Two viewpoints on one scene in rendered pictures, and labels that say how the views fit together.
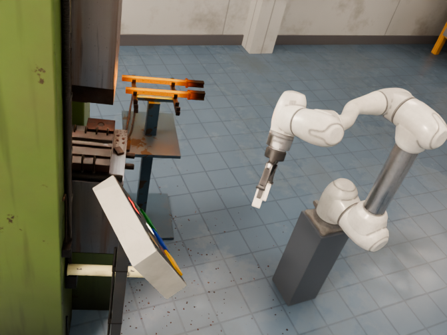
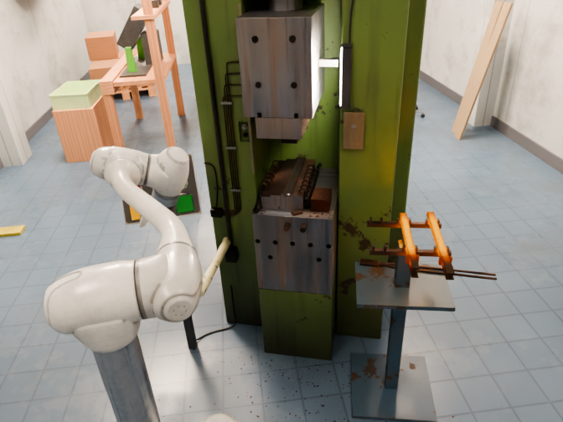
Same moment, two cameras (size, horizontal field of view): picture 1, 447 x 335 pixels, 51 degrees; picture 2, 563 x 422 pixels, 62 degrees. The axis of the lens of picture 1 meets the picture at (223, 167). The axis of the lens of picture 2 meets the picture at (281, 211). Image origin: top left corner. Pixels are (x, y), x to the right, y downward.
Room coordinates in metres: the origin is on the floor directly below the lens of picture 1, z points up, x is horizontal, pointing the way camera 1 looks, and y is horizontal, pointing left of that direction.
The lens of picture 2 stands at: (2.39, -1.22, 2.01)
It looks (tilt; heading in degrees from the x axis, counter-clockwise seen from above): 30 degrees down; 118
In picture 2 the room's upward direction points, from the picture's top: 3 degrees counter-clockwise
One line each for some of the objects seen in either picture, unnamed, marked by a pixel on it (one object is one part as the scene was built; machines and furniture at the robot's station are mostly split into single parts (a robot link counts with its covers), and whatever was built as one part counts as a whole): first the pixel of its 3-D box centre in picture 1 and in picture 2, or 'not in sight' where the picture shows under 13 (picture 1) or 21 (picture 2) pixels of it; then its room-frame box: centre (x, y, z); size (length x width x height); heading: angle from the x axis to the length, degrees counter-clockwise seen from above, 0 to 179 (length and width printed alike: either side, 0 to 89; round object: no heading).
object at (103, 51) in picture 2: not in sight; (120, 63); (-3.48, 4.51, 0.42); 1.51 x 1.16 x 0.84; 123
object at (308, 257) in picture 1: (308, 257); not in sight; (1.84, -0.60, 0.30); 0.20 x 0.20 x 0.60; 33
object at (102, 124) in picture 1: (100, 129); (321, 199); (1.66, 0.58, 0.95); 0.12 x 0.09 x 0.07; 105
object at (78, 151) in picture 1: (59, 149); (290, 182); (1.44, 0.67, 0.96); 0.42 x 0.20 x 0.09; 105
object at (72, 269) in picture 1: (122, 271); (214, 265); (1.19, 0.29, 0.62); 0.44 x 0.05 x 0.05; 105
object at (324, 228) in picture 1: (326, 215); not in sight; (1.85, -0.59, 0.63); 0.22 x 0.18 x 0.06; 33
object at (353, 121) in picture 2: not in sight; (353, 130); (1.77, 0.68, 1.27); 0.09 x 0.02 x 0.17; 15
